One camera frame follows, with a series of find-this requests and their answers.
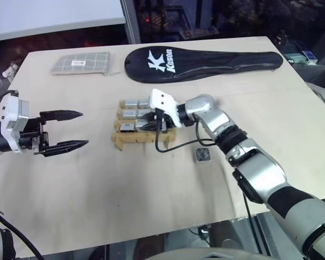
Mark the black Kason racket bag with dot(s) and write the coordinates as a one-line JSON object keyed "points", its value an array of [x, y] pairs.
{"points": [[195, 63]]}

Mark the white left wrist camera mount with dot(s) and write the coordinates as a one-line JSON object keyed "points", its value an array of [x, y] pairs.
{"points": [[12, 127]]}

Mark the small white background object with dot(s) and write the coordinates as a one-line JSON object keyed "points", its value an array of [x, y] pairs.
{"points": [[10, 70]]}

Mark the blue and white boxes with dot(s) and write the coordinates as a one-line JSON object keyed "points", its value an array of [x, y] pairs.
{"points": [[300, 54]]}

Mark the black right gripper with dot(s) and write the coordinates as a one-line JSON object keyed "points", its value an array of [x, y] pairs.
{"points": [[166, 122]]}

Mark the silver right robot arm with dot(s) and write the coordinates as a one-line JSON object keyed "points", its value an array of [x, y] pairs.
{"points": [[260, 173]]}

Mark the white board panel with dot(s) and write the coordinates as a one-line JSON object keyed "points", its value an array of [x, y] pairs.
{"points": [[51, 16]]}

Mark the grey checked cloth pouch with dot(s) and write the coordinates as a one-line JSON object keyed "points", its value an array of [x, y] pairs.
{"points": [[81, 62]]}

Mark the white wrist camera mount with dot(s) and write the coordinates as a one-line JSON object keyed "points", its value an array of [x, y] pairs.
{"points": [[163, 103], [12, 127]]}

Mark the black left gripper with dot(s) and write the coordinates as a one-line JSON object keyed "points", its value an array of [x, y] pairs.
{"points": [[32, 135]]}

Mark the wooden battery holder rack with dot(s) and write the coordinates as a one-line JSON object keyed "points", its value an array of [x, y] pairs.
{"points": [[135, 138]]}

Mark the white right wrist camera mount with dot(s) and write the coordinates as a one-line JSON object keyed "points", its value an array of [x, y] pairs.
{"points": [[163, 103]]}

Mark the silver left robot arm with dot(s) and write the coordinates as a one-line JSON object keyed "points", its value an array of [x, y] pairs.
{"points": [[0, 140]]}

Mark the grey metal post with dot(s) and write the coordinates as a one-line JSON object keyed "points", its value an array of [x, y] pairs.
{"points": [[130, 19]]}

